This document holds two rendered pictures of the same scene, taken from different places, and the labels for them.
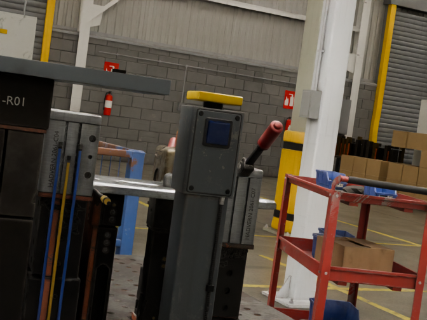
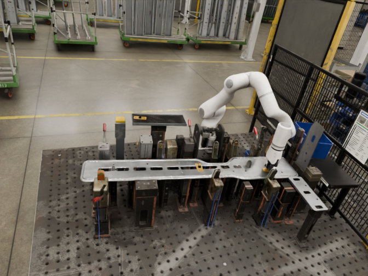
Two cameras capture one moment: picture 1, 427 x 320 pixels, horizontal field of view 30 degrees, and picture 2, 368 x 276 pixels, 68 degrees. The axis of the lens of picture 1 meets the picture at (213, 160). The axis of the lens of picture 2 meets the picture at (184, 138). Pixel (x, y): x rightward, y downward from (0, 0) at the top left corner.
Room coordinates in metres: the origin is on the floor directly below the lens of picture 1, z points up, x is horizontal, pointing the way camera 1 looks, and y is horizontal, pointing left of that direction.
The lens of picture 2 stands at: (2.61, 0.49, 2.05)
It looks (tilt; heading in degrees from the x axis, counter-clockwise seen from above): 31 degrees down; 181
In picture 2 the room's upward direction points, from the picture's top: 9 degrees clockwise
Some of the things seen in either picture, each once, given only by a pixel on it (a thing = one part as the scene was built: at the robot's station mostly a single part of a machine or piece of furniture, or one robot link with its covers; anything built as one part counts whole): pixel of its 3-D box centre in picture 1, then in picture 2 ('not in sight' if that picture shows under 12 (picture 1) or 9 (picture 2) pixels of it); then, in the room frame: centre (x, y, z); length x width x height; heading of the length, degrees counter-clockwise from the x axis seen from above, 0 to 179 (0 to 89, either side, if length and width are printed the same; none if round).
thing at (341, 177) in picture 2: not in sight; (304, 147); (0.76, 1.38, 1.02); 0.90 x 0.22 x 0.03; 17
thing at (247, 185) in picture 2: not in sight; (242, 202); (1.30, 0.89, 0.84); 0.11 x 0.08 x 0.29; 17
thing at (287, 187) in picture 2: not in sight; (281, 202); (1.24, 1.15, 0.84); 0.11 x 0.10 x 0.28; 17
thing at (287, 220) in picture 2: not in sight; (292, 202); (1.22, 1.23, 0.84); 0.11 x 0.06 x 0.29; 17
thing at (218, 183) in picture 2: not in sight; (212, 201); (1.37, 0.69, 0.87); 0.12 x 0.09 x 0.35; 17
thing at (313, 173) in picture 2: not in sight; (304, 190); (1.12, 1.32, 0.88); 0.08 x 0.08 x 0.36; 17
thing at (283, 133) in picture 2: not in sight; (282, 133); (1.12, 1.04, 1.28); 0.09 x 0.08 x 0.13; 135
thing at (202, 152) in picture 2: not in sight; (204, 155); (0.99, 0.61, 0.94); 0.18 x 0.13 x 0.49; 107
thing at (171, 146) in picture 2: not in sight; (168, 166); (1.12, 0.38, 0.89); 0.13 x 0.11 x 0.38; 17
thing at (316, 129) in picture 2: not in sight; (309, 145); (1.01, 1.28, 1.17); 0.12 x 0.01 x 0.34; 17
